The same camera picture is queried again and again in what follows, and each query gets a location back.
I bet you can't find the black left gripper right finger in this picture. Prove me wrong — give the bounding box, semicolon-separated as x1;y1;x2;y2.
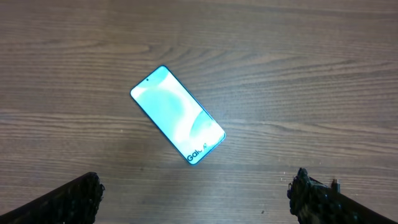
287;168;397;224

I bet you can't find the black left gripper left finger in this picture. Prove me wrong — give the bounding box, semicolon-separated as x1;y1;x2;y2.
1;172;105;224

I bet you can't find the Samsung Galaxy smartphone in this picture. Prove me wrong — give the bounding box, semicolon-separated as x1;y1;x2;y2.
130;65;226;165

